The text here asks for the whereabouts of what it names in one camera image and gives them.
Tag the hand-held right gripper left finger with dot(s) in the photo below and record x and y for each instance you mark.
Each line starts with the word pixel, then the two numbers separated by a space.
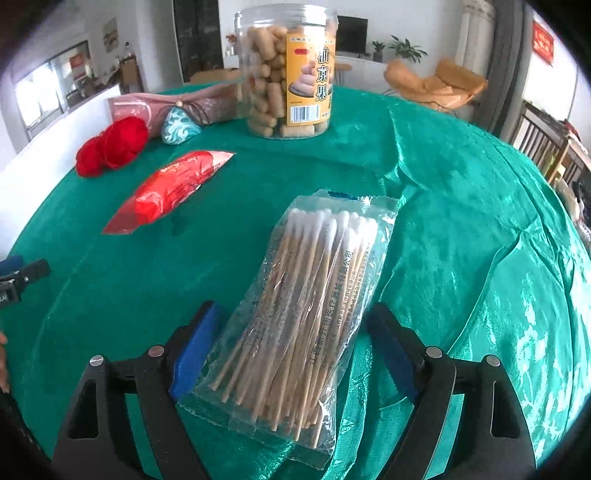
pixel 198 350

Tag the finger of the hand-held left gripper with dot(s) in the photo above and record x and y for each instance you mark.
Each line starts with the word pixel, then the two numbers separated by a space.
pixel 33 273
pixel 9 265

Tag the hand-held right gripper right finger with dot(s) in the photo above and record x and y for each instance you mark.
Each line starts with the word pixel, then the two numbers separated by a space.
pixel 392 355

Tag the cotton swab packet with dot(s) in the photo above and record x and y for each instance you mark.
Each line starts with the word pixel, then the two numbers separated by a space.
pixel 300 314

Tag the red snack packet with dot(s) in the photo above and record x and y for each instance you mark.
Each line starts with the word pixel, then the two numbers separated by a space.
pixel 166 191

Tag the person's left hand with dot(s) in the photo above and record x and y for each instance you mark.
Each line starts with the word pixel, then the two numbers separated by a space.
pixel 2 364

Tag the red yarn ball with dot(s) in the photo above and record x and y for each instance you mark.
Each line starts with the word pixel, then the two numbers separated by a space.
pixel 124 141
pixel 90 159

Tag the green satin tablecloth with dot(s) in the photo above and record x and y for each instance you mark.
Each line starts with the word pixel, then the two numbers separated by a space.
pixel 461 230

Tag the pink cloth in plastic bag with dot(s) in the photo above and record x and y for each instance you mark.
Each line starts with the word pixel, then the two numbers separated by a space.
pixel 138 106

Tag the teal patterned sachet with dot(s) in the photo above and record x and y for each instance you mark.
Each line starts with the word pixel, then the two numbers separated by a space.
pixel 180 127

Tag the dark wooden chair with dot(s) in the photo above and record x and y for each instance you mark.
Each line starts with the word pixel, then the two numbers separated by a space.
pixel 540 138

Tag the clear plastic snack jar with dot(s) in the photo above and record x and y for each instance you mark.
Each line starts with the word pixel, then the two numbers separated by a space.
pixel 277 92

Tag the orange lounge chair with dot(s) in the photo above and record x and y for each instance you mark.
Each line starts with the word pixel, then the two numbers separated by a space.
pixel 434 83

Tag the black glass cabinet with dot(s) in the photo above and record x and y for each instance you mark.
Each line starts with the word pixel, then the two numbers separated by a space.
pixel 198 41

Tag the white television cabinet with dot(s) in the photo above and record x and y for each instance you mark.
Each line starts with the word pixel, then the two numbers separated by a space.
pixel 369 71

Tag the wooden stool black legs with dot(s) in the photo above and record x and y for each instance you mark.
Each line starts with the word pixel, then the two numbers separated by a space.
pixel 342 67

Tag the small potted plant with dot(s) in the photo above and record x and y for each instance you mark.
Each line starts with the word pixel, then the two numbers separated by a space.
pixel 377 51

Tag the large green potted plant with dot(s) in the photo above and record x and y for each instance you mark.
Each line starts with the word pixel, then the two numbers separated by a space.
pixel 408 48

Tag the grey curtain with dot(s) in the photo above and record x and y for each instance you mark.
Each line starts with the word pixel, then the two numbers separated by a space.
pixel 505 69

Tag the black flat television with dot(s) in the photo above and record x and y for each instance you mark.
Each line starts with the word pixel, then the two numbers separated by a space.
pixel 353 37

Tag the white standing air conditioner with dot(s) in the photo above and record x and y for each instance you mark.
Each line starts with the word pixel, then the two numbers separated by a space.
pixel 475 37

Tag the framed wall painting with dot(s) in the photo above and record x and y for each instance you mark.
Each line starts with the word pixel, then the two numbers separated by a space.
pixel 111 34

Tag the red wall poster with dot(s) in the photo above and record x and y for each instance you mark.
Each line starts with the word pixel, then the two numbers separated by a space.
pixel 543 44

